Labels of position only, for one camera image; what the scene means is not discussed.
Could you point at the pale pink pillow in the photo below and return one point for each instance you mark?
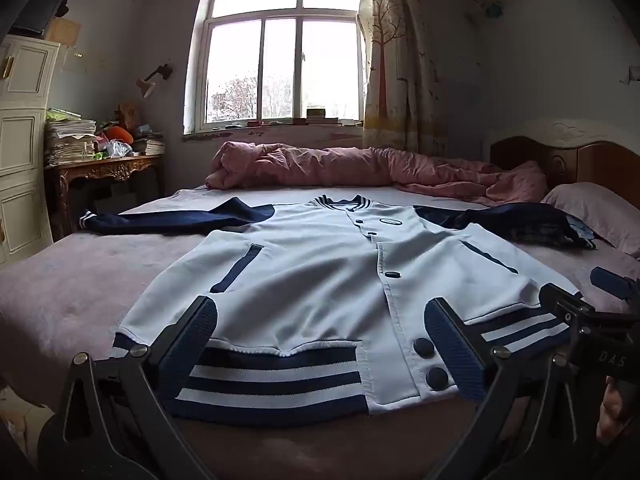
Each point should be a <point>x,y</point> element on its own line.
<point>600,210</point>

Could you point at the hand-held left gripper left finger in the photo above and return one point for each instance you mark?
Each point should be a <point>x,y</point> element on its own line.
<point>197,345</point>

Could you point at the wooden headboard with white trim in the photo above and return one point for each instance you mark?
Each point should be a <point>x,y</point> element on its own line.
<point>600,160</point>

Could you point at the wall decoration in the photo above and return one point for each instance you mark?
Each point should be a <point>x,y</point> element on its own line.
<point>487,0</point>

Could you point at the white cabinet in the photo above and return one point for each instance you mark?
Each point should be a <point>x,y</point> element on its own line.
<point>25,135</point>

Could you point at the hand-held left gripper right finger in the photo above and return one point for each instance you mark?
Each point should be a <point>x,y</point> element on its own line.
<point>450,350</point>

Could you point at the tree print curtain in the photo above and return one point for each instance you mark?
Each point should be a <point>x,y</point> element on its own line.
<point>395,60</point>

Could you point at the carved wooden desk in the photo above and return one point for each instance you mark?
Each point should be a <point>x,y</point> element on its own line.
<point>115,167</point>

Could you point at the wall lamp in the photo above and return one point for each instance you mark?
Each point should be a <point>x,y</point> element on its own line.
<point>147,85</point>

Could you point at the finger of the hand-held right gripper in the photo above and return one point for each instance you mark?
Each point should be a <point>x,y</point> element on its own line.
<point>565,302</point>
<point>615,285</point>

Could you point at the stack of papers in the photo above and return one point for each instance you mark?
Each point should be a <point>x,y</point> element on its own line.
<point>70,140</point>

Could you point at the orange plush toy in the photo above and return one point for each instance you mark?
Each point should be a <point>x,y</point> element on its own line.
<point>120,133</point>

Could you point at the clear plastic bag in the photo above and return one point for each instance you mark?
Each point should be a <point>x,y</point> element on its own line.
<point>119,149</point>

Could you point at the books on windowsill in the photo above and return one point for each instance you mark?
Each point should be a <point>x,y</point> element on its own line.
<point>317,116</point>

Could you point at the white framed window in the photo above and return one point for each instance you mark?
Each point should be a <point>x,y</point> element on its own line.
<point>280,75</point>

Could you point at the person's right hand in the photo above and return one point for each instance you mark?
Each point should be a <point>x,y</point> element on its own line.
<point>612,407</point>

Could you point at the white and navy varsity jacket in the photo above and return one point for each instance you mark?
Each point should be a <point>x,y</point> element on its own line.
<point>310,280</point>

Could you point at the pink duvet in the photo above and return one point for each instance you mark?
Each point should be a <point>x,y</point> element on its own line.
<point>325,165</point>

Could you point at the stack of books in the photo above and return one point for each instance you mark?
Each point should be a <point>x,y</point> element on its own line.
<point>150,146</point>

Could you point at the bed with mauve sheet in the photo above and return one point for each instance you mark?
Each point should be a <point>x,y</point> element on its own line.
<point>75,285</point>

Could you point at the paper sheet on wall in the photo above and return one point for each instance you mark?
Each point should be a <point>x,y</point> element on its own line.
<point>65,31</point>

